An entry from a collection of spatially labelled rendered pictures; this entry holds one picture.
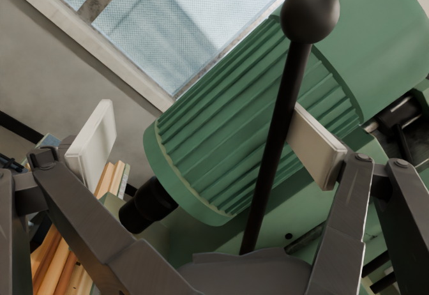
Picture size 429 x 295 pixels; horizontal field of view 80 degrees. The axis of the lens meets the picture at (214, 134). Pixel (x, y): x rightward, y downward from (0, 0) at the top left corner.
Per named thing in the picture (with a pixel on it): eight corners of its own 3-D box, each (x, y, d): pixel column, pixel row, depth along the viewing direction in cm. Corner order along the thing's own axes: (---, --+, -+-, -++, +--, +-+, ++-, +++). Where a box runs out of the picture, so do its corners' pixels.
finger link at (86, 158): (90, 203, 13) (75, 204, 13) (117, 136, 19) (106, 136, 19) (80, 154, 12) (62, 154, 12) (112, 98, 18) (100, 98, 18)
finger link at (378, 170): (363, 180, 13) (416, 178, 13) (316, 131, 17) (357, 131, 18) (353, 202, 14) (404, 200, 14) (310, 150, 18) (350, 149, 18)
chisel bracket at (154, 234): (75, 218, 44) (108, 189, 42) (140, 252, 50) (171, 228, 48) (58, 258, 37) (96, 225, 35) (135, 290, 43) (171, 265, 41)
